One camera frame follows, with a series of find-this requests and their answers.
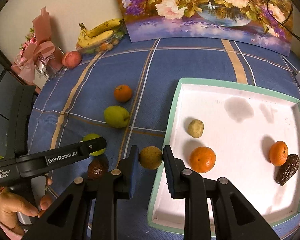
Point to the blue plaid tablecloth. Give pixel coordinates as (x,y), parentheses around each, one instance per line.
(72,104)

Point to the dark brown avocado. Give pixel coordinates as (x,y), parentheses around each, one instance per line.
(98,167)

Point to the red peach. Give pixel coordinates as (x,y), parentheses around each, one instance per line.
(71,59)

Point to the white tray teal rim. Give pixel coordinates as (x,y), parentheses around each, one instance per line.
(241,122)

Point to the small stemmed mandarin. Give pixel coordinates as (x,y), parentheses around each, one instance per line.
(123,93)

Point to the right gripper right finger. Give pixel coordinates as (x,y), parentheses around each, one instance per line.
(233,215)

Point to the pink flower bouquet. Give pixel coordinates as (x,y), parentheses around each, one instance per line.
(38,48)

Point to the green apple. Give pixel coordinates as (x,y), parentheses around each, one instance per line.
(98,151)
(116,116)

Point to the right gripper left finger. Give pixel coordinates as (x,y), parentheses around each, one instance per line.
(87,203)

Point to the yellow banana bunch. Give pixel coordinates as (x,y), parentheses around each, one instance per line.
(97,33)

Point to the floral painting canvas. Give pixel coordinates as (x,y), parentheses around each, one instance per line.
(264,23)

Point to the person's left hand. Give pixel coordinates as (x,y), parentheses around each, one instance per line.
(11,204)

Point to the dark brown date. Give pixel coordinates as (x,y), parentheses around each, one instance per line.
(288,169)

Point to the orange mandarin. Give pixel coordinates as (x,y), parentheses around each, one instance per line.
(202,159)
(278,153)

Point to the clear fruit container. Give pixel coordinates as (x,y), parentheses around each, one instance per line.
(105,41)

